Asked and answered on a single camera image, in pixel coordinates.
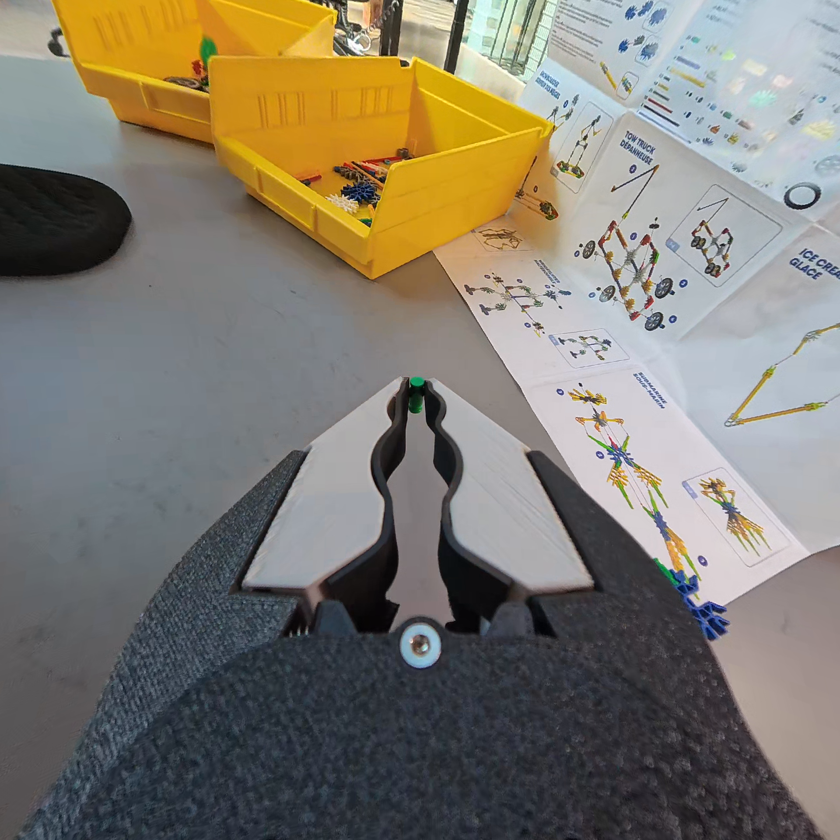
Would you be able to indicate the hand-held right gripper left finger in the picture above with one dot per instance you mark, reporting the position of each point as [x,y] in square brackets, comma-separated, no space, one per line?
[315,518]

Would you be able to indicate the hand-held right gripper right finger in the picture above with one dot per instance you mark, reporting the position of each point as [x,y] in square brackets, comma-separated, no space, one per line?
[518,518]

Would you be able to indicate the short green rod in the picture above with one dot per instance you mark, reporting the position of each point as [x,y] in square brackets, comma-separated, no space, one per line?
[415,397]

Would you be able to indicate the blue snowflake connector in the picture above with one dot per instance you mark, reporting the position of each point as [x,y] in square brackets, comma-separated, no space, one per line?
[705,610]

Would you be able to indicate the yellow plastic bin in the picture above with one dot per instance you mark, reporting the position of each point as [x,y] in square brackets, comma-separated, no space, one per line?
[459,197]
[118,79]

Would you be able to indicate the grey desk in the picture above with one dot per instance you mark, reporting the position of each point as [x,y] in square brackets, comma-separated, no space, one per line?
[164,361]

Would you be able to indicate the green toy piece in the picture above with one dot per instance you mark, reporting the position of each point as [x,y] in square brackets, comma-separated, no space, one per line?
[666,569]

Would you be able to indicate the toy instruction sheet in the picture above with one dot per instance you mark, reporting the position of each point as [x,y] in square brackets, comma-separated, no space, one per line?
[722,315]

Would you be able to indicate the pile of toy pieces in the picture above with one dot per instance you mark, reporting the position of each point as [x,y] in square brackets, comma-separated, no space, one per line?
[197,75]
[361,191]

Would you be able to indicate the gridded glass window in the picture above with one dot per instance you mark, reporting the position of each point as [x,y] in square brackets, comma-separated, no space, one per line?
[505,33]

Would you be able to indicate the black metal pole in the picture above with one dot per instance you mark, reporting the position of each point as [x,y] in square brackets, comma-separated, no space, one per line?
[457,33]
[390,26]

